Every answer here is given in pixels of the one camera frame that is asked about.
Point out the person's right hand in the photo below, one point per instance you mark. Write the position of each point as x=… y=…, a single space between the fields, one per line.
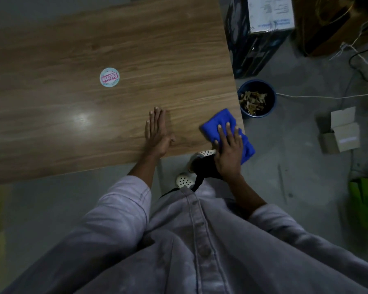
x=230 y=159

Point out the person's left hand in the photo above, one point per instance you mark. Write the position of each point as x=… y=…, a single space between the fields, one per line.
x=158 y=137

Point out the blue cloth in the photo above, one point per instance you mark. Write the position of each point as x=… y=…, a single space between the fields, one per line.
x=213 y=125

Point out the blue round waste bin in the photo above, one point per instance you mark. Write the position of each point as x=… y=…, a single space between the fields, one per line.
x=271 y=101

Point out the round white foil lid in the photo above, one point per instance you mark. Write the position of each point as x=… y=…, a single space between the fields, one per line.
x=109 y=77

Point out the person's right forearm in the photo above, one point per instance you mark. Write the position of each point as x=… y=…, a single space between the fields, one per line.
x=247 y=195

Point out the person's left forearm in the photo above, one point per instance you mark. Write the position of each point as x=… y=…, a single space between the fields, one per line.
x=144 y=171

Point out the black trousers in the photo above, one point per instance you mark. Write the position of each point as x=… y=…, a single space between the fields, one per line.
x=207 y=169

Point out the white perforated shoe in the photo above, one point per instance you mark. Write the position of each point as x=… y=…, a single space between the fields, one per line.
x=185 y=180
x=202 y=153

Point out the light denim shirt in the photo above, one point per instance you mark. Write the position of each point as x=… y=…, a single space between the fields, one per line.
x=202 y=248

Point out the wooden table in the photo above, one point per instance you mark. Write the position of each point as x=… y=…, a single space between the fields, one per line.
x=64 y=128

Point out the small open white carton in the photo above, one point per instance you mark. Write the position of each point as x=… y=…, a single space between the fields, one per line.
x=345 y=137

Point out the green object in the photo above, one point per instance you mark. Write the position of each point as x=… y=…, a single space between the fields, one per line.
x=362 y=205

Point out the large brown cardboard box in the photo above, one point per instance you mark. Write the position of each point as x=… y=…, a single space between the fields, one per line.
x=312 y=39

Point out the black box with white label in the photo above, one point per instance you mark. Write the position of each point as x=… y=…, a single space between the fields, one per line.
x=270 y=12

